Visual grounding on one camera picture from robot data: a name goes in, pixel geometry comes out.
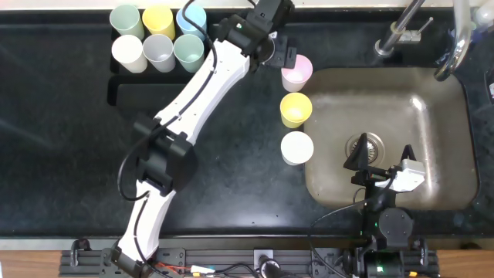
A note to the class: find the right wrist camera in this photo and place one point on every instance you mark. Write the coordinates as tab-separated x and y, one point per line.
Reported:
405	175

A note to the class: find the mounting rail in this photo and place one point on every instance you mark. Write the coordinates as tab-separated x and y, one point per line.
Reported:
224	258

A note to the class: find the yellow cup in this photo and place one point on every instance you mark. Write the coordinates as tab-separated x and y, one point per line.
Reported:
295	110
158	19

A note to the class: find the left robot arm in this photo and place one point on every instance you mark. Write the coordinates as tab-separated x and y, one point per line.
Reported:
216	81

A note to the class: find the grey cup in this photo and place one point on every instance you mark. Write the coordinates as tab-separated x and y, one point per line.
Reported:
158	52

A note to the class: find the blue cup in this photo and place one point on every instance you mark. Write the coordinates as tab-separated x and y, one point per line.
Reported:
193	21

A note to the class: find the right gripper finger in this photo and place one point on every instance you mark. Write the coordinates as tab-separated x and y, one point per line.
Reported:
359	154
408	154

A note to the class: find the steel sink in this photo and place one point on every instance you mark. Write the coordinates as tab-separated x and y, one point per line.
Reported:
405	116

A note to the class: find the steel tap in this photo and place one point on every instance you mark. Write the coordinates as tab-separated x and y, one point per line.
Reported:
397	28

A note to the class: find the blue soap bottle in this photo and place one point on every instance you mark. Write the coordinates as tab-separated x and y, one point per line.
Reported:
484	15

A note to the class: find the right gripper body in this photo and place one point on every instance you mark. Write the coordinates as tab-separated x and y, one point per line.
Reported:
366	177

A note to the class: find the green cup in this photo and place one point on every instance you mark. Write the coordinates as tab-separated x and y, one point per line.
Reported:
125	19
188	52

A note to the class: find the pink cup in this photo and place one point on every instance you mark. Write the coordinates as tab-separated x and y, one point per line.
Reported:
296	75

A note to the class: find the white cup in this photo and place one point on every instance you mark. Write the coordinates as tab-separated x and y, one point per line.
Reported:
296	148
129	52

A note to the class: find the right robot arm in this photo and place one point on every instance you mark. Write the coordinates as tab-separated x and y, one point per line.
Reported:
393	224

